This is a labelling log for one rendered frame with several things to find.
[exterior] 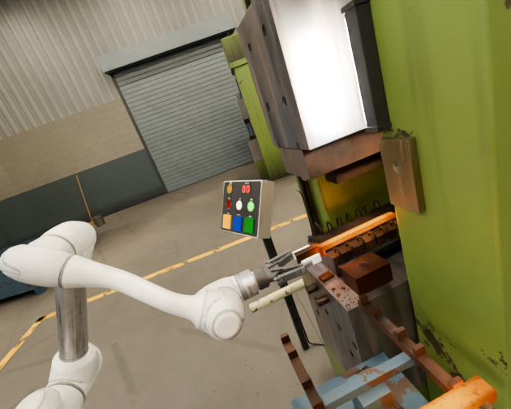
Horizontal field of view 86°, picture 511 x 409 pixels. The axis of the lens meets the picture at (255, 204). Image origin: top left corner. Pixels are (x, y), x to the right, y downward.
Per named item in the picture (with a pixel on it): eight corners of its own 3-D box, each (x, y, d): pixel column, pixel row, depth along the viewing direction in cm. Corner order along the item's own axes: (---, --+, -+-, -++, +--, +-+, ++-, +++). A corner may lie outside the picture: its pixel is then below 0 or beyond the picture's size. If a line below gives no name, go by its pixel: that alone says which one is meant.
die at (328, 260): (337, 277, 93) (332, 256, 90) (311, 253, 112) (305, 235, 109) (438, 227, 99) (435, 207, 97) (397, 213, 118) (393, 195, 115)
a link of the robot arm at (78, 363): (41, 414, 108) (71, 366, 128) (86, 414, 110) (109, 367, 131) (22, 233, 86) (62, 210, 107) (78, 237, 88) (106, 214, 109)
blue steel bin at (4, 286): (-20, 313, 443) (-50, 276, 421) (22, 282, 519) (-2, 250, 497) (43, 294, 427) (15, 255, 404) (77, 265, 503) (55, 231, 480)
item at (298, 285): (253, 316, 137) (250, 307, 136) (251, 309, 142) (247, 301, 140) (330, 277, 144) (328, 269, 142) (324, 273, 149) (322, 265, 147)
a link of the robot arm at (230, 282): (243, 297, 98) (248, 311, 85) (202, 316, 95) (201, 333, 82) (231, 269, 97) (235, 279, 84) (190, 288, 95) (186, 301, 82)
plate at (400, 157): (418, 213, 62) (407, 139, 57) (390, 204, 70) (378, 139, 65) (426, 209, 62) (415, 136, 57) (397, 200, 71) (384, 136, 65)
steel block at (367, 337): (376, 414, 92) (347, 311, 78) (321, 336, 128) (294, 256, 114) (504, 337, 101) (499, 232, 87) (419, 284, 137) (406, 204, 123)
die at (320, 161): (310, 180, 82) (302, 149, 79) (285, 172, 100) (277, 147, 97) (425, 131, 88) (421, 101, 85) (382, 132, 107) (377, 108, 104)
